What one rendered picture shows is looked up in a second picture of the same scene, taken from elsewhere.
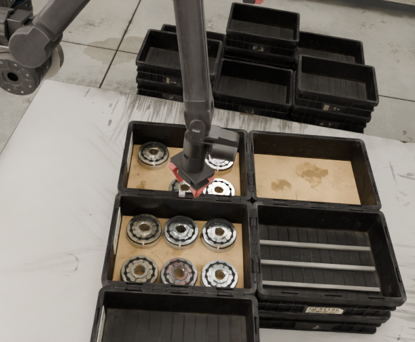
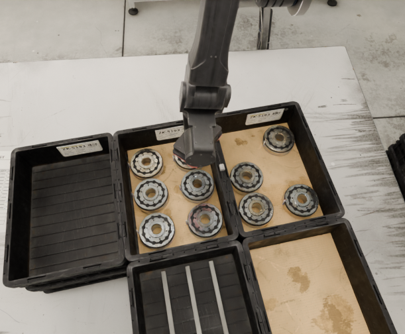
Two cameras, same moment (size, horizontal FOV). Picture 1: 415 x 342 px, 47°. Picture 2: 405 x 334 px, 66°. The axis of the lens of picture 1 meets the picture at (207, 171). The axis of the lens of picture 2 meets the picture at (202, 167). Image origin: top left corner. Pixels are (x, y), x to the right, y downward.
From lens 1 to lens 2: 87 cm
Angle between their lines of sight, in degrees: 44
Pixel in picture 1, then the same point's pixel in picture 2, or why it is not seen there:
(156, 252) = (173, 173)
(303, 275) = (183, 321)
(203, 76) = (200, 36)
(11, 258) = (164, 91)
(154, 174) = (258, 148)
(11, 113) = not seen: hidden behind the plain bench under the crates
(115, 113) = (335, 107)
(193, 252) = (181, 203)
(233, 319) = not seen: hidden behind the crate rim
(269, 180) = (300, 264)
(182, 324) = (110, 211)
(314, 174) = (337, 321)
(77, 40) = not seen: outside the picture
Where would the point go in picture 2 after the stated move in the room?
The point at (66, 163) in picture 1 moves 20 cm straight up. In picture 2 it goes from (260, 92) to (270, 56)
